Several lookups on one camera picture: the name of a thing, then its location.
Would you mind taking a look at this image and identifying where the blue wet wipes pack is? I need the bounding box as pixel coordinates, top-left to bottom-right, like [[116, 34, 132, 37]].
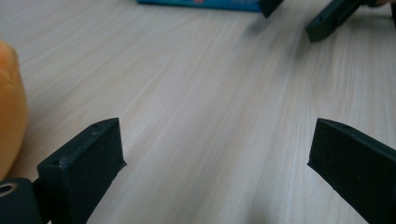
[[136, 0, 262, 13]]

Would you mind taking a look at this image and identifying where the orange plush toy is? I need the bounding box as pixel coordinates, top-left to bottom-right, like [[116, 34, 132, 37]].
[[0, 40, 30, 182]]

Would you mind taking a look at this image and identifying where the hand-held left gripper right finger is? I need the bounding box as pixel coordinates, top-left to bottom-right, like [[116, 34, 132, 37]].
[[307, 118, 396, 224]]

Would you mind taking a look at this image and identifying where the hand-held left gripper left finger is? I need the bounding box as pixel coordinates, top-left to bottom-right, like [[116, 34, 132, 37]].
[[32, 117, 127, 224]]

